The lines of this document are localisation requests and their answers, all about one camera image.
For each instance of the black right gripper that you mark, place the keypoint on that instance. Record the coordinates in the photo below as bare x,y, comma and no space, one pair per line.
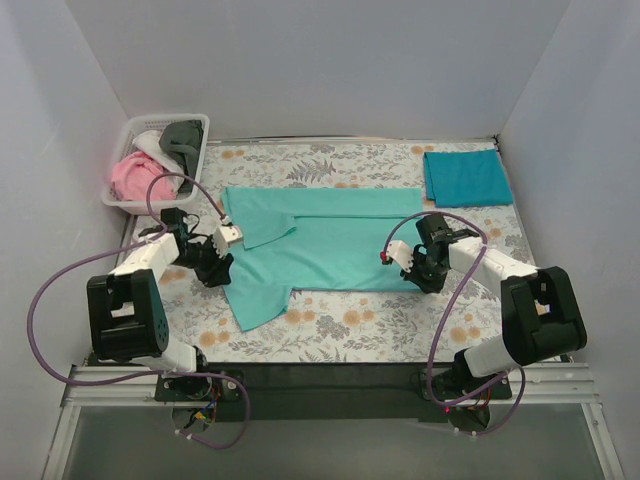
420,275

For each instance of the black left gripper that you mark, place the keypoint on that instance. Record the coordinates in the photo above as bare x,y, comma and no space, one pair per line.
213,267

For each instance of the mint green t shirt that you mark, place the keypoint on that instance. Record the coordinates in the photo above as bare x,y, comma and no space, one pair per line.
314,239

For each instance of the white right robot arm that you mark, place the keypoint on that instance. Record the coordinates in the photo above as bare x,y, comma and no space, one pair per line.
540,316

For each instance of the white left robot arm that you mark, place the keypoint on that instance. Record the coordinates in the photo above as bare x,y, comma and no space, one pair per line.
127,318

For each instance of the folded teal t shirt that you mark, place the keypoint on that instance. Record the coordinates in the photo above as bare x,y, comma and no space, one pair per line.
466,179

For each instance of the pink t shirt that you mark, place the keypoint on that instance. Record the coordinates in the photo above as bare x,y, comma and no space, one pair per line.
130,179

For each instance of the dark grey t shirt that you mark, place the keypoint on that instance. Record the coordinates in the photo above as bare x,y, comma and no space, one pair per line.
181,141

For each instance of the white plastic laundry basket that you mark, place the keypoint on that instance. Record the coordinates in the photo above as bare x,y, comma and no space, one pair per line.
126,146

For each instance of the white t shirt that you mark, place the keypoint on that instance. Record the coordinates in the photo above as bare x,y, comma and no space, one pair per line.
148,143

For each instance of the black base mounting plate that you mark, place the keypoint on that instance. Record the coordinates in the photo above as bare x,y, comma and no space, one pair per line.
323,391

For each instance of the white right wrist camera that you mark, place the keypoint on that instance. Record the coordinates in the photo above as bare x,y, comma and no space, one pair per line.
400,253

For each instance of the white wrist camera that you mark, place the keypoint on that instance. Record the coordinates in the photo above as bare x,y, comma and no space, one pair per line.
400,253
225,237

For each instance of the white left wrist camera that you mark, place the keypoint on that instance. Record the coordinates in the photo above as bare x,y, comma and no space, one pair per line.
225,237

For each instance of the aluminium frame rail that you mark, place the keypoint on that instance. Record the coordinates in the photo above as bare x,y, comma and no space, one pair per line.
136,392

